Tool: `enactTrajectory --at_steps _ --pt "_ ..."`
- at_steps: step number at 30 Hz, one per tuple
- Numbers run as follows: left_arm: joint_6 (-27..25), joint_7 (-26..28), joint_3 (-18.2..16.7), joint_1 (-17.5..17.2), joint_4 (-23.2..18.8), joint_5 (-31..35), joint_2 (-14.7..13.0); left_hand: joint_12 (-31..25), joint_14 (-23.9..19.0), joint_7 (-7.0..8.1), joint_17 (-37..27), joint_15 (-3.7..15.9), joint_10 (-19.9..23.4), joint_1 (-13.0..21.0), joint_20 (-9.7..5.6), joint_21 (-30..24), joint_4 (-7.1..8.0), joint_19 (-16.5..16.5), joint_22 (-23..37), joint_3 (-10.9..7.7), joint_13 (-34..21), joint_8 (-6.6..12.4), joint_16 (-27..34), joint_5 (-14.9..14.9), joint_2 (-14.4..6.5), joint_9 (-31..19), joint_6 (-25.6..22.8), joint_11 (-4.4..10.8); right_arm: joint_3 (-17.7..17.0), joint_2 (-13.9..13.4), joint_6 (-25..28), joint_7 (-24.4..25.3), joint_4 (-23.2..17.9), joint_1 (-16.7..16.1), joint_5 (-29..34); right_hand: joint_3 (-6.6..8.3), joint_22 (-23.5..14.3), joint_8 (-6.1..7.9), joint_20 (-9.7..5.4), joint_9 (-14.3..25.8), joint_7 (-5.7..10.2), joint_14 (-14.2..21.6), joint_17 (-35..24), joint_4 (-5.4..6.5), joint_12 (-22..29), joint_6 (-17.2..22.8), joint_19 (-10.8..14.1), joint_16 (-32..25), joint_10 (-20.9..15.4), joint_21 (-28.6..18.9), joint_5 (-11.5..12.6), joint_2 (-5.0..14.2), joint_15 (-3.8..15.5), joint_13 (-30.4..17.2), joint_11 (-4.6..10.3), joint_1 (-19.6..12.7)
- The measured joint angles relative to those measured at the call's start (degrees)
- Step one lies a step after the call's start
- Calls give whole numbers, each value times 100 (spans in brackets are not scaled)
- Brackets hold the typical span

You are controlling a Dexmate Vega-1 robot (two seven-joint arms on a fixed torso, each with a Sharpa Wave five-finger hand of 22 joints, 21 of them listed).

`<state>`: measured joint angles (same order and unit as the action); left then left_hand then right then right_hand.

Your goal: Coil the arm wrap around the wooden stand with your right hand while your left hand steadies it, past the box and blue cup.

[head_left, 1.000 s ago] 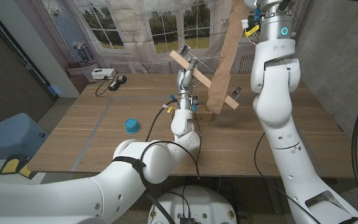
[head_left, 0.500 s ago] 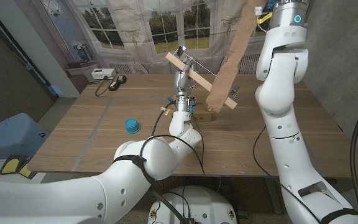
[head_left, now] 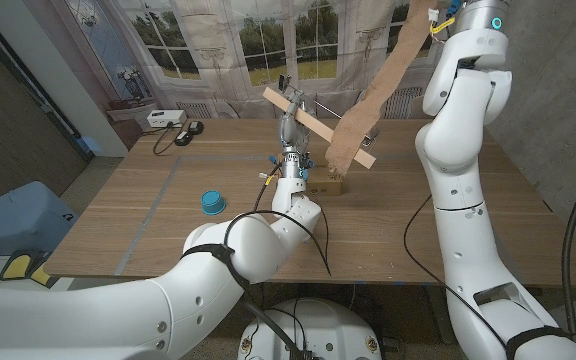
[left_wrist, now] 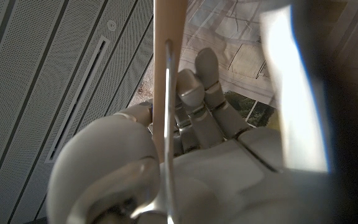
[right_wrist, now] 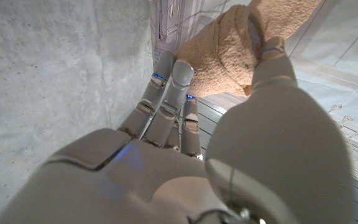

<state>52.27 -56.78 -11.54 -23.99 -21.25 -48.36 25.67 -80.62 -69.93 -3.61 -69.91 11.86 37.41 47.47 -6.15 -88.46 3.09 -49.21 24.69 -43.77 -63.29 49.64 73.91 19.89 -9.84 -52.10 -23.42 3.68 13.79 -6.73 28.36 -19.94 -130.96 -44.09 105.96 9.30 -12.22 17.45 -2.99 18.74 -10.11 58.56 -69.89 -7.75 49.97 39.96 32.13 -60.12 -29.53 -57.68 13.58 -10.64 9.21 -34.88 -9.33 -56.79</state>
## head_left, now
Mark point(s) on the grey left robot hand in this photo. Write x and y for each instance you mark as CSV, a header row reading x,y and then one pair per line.
x,y
293,145

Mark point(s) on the wooden stand with metal rod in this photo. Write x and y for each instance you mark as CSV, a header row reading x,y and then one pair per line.
x,y
318,127

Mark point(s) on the beige arm wrap bandage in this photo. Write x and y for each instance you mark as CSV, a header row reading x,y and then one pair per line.
x,y
368,110

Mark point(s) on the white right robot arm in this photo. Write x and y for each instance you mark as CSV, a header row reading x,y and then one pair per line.
x,y
463,200

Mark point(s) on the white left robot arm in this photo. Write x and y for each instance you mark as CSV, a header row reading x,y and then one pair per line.
x,y
118,315

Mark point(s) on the brown cardboard box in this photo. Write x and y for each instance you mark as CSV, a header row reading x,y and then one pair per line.
x,y
328,185

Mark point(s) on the blue cup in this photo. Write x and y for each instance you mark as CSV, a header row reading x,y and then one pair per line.
x,y
213,202

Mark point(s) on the black power adapter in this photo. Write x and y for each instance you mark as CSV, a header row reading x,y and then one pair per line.
x,y
196,128
183,138

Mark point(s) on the printed window backdrop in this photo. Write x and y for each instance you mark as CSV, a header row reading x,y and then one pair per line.
x,y
248,50

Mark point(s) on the white power strip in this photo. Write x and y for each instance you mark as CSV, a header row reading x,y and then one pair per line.
x,y
165,118

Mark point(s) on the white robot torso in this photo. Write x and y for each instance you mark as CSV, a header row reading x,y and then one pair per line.
x,y
338,330

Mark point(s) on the yellow black foot pedal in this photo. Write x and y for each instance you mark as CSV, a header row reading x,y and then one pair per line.
x,y
45,272
15,267

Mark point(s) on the blue plastic bin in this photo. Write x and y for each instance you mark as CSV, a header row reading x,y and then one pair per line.
x,y
13,215

